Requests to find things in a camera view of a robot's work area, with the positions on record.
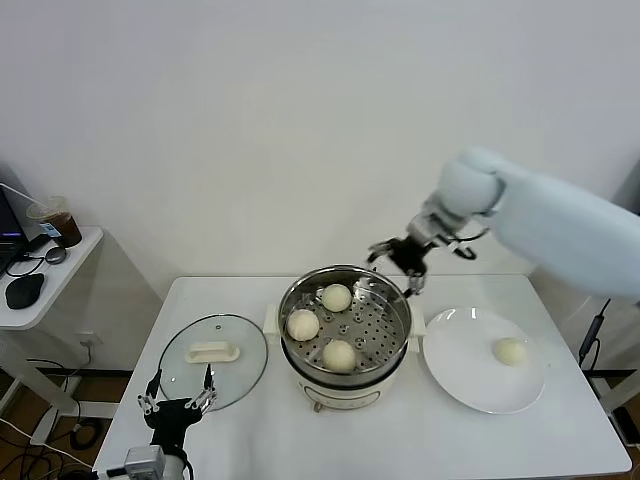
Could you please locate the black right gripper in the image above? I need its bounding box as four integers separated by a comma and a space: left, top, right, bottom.
367, 236, 433, 298

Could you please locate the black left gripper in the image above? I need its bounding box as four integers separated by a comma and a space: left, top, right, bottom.
136, 363, 219, 450

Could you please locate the glass lid with cream handle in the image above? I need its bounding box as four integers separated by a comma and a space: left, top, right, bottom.
157, 313, 270, 413

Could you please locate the white steamed baozi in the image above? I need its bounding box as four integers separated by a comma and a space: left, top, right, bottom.
321, 338, 358, 374
320, 283, 353, 313
492, 337, 529, 367
285, 308, 321, 342

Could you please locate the steel perforated steamer basket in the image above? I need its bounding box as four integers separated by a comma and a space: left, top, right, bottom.
263, 266, 427, 377

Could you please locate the white round plate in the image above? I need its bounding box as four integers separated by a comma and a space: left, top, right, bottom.
422, 307, 547, 415

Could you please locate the cream electric cooker base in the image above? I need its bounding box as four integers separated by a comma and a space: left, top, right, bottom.
264, 319, 426, 414

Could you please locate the white side table with laptop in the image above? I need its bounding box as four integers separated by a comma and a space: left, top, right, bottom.
0, 226, 167, 447

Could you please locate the black computer mouse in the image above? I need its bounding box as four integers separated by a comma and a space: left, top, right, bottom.
5, 272, 47, 310

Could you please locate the iced coffee plastic cup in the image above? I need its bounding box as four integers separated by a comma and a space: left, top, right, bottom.
47, 195, 84, 250

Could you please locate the clear cup with blue label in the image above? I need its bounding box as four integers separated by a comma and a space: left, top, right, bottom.
27, 201, 62, 239

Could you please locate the black laptop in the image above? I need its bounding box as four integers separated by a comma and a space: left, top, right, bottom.
0, 182, 31, 279

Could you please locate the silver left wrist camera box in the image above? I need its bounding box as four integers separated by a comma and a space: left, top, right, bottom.
124, 446, 166, 476

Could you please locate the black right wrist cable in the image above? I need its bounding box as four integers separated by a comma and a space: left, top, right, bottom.
448, 226, 492, 262

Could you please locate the black floor cable coil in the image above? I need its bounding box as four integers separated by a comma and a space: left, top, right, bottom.
25, 357, 121, 454

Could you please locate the black cable with adapter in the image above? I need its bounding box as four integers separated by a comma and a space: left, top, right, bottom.
578, 298, 612, 372

